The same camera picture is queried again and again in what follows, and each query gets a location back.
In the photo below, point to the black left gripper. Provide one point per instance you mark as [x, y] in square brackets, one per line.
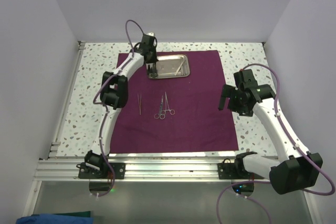
[154, 60]

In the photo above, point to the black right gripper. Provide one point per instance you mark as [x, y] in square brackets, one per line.
[229, 91]

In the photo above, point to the stainless steel instrument tray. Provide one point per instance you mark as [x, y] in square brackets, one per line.
[167, 65]

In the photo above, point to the steel forceps with ring handles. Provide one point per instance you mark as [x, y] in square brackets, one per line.
[167, 107]

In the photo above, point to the steel tweezers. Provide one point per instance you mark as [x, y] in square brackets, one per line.
[139, 95]

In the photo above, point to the purple surgical cloth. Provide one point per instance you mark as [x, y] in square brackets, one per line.
[197, 125]

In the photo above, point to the steel scissors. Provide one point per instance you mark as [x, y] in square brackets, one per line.
[160, 115]

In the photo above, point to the steel clamp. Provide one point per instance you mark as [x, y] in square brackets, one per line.
[152, 71]

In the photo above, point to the steel instrument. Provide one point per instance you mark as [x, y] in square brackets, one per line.
[179, 67]

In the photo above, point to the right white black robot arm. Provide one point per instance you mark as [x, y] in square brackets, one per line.
[296, 168]

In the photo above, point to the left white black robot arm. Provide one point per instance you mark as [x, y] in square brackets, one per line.
[113, 96]

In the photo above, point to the green cloth piece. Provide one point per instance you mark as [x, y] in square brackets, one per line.
[85, 214]

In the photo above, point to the blue cloth bundle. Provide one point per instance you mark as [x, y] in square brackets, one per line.
[54, 219]

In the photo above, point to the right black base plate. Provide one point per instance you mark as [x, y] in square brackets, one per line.
[227, 170]

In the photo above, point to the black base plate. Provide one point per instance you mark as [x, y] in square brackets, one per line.
[87, 172]
[227, 170]

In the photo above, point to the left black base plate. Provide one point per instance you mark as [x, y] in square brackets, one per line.
[87, 172]

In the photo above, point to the aluminium left side rail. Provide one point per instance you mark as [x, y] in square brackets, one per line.
[56, 141]

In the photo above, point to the aluminium front rail frame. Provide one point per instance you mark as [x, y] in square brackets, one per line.
[138, 169]

